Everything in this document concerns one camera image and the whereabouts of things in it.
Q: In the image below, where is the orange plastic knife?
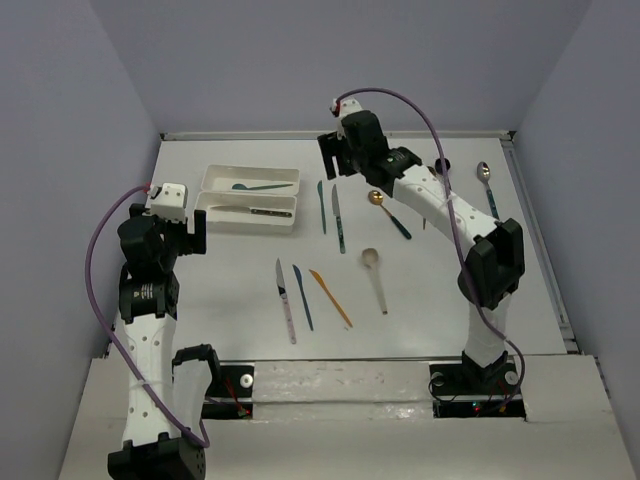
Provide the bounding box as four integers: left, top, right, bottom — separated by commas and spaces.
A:
309, 269, 353, 328

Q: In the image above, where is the purple cable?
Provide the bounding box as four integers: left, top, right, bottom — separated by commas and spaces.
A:
333, 88, 526, 401
84, 185, 210, 449

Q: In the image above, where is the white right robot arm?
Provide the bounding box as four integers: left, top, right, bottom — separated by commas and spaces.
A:
318, 99, 525, 392

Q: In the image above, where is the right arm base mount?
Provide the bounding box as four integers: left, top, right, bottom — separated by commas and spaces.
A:
428, 362, 526, 419

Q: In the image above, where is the teal plastic knife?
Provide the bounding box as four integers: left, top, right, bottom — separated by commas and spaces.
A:
316, 180, 327, 235

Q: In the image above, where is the beige plastic spoon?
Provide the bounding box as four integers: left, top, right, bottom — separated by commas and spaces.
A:
361, 248, 388, 315

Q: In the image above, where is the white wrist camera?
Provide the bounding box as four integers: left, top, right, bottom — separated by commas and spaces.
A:
148, 182, 188, 223
330, 97, 363, 138

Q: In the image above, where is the steel knife dark marbled handle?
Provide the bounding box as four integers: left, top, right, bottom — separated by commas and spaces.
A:
209, 205, 293, 218

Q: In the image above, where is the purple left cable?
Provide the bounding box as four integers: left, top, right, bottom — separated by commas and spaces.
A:
84, 185, 210, 449

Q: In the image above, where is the black spoon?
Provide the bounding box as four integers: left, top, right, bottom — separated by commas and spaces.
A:
434, 158, 451, 175

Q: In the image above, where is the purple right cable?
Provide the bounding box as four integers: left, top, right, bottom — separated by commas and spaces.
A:
333, 88, 526, 401

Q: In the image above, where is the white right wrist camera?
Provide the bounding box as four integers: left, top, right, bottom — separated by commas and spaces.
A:
330, 97, 363, 138

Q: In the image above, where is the steel knife green handle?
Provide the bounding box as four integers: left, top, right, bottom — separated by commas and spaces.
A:
331, 184, 346, 254

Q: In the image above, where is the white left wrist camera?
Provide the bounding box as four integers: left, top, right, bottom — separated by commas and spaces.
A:
148, 182, 188, 223

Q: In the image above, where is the teal plastic spoon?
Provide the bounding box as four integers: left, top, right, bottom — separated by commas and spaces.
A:
231, 183, 294, 191

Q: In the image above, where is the gold spoon green handle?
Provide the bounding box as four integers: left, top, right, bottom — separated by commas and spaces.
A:
367, 190, 412, 240

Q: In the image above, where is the white near tray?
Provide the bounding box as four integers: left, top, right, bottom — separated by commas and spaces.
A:
194, 191, 297, 235

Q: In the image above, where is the blue plastic knife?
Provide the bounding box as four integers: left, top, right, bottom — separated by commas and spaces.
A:
292, 264, 315, 332

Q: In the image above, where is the silver spoon teal handle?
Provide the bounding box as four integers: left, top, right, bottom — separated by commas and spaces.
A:
476, 162, 500, 220

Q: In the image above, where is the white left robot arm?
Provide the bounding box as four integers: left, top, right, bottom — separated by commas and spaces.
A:
107, 204, 221, 479

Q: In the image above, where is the steel knife pink handle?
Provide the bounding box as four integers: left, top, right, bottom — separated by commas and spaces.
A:
275, 259, 297, 345

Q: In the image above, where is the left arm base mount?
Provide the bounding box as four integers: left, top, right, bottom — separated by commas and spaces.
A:
202, 363, 255, 420

